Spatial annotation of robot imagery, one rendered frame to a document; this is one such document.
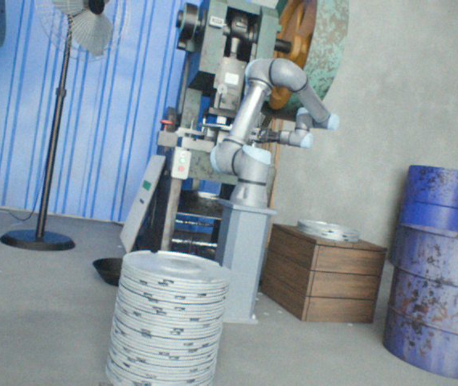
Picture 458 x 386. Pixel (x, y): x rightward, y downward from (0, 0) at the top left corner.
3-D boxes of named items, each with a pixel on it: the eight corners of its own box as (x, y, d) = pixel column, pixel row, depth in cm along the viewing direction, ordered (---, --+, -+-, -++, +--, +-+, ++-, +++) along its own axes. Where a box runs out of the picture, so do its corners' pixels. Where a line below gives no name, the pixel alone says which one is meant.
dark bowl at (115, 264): (161, 295, 188) (164, 279, 188) (88, 289, 180) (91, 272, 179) (153, 275, 217) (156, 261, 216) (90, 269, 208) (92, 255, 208)
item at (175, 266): (252, 282, 116) (252, 279, 116) (153, 285, 99) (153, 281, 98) (194, 254, 139) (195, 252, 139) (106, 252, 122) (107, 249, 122)
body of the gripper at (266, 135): (257, 125, 225) (280, 128, 220) (263, 128, 233) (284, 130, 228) (255, 140, 225) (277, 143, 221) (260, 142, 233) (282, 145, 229)
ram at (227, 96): (241, 112, 240) (251, 58, 239) (214, 107, 236) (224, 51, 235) (232, 114, 257) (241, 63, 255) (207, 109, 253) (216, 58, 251)
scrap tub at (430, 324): (523, 385, 156) (551, 252, 154) (426, 382, 144) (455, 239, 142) (438, 337, 196) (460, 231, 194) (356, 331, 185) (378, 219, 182)
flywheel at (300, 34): (345, -36, 249) (290, 52, 310) (313, -48, 243) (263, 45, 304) (361, 61, 217) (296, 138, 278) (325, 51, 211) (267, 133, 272)
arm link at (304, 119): (322, 111, 219) (318, 133, 220) (303, 110, 226) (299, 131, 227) (314, 108, 213) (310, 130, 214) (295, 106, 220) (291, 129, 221)
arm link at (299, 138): (314, 133, 223) (311, 149, 223) (293, 130, 227) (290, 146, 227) (311, 130, 216) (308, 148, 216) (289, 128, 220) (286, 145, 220)
